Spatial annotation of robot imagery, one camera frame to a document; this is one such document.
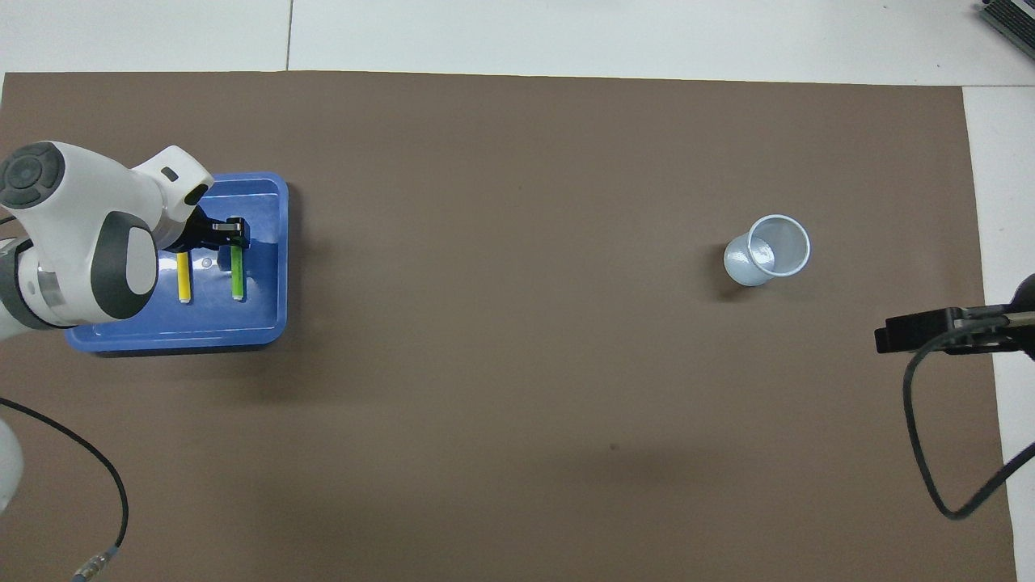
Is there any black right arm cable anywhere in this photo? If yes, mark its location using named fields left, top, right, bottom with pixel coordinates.
left=902, top=311, right=1035, bottom=522

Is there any grey ribbed device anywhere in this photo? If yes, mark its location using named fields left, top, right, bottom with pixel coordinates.
left=978, top=0, right=1035, bottom=57

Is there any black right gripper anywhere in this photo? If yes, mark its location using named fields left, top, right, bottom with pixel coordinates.
left=875, top=275, right=1035, bottom=356

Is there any blue plastic tray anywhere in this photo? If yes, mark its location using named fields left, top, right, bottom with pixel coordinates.
left=65, top=171, right=289, bottom=354

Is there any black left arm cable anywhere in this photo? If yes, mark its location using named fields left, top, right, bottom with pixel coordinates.
left=0, top=396, right=130, bottom=582

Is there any brown table mat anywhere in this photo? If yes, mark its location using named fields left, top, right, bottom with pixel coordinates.
left=0, top=71, right=1018, bottom=582

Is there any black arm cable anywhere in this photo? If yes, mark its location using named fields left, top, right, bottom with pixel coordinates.
left=0, top=396, right=130, bottom=582
left=902, top=311, right=1035, bottom=522

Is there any translucent plastic cup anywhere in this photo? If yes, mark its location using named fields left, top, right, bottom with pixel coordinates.
left=723, top=214, right=811, bottom=287

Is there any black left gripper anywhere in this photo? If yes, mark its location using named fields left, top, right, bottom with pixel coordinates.
left=168, top=206, right=249, bottom=255

